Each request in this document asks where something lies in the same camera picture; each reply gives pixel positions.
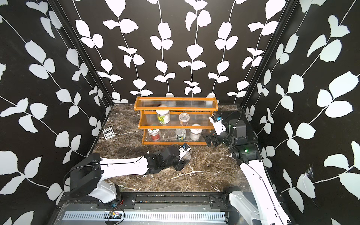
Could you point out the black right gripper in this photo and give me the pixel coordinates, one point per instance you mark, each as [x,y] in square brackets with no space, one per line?
[208,139]

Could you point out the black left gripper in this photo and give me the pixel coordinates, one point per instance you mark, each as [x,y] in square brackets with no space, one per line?
[181,165]

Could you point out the small clear seed jar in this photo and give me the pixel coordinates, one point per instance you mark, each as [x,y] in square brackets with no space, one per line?
[184,118]

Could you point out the white green label jar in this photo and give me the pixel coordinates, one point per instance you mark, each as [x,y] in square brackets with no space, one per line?
[163,116]

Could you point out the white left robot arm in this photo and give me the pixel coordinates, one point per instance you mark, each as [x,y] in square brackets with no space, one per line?
[88,177]

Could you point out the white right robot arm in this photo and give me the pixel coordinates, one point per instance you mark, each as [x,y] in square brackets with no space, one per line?
[263,208]

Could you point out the white text label jar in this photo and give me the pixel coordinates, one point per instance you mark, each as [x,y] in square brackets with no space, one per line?
[195,134]

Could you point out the red tomato seed jar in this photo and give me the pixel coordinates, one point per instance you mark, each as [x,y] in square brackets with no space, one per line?
[154,134]

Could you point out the orange three-tier shelf rack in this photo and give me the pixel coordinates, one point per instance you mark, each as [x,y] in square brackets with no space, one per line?
[199,109]

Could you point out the green vegetable tin can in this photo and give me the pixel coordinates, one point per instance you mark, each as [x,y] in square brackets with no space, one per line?
[180,134]

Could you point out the black flat case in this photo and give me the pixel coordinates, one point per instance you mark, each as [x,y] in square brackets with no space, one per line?
[231,117]

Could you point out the small green circuit board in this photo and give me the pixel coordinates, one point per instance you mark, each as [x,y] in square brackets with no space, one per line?
[114,215]

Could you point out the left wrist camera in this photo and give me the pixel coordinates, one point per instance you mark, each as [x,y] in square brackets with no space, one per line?
[184,149]

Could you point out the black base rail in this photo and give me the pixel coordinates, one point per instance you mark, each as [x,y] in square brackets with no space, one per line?
[129,200]

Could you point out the white slotted cable duct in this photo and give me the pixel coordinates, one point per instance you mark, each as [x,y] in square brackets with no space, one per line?
[157,216]

